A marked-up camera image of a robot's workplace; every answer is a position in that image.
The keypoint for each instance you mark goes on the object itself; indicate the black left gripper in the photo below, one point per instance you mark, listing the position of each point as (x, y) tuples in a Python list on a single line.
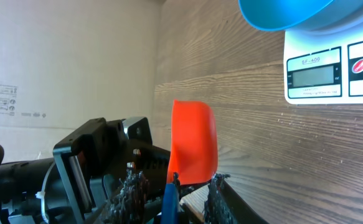
[(90, 165)]

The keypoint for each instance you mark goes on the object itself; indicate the cardboard back panel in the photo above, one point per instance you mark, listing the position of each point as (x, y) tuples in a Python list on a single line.
[(65, 62)]

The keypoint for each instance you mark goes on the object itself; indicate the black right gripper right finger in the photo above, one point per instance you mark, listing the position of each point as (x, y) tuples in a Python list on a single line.
[(224, 205)]

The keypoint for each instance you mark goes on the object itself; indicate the blue plastic bowl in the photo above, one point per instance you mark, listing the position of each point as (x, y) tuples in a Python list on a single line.
[(311, 15)]

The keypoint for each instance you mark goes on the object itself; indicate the white digital kitchen scale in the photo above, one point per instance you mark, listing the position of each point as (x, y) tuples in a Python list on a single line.
[(324, 69)]

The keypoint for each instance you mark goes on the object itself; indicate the orange scoop with blue handle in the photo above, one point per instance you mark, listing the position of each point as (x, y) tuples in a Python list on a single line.
[(194, 153)]

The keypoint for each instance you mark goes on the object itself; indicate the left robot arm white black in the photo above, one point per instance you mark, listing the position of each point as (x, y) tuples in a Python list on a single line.
[(19, 190)]

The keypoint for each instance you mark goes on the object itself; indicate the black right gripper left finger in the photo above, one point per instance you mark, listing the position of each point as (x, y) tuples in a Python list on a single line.
[(127, 206)]

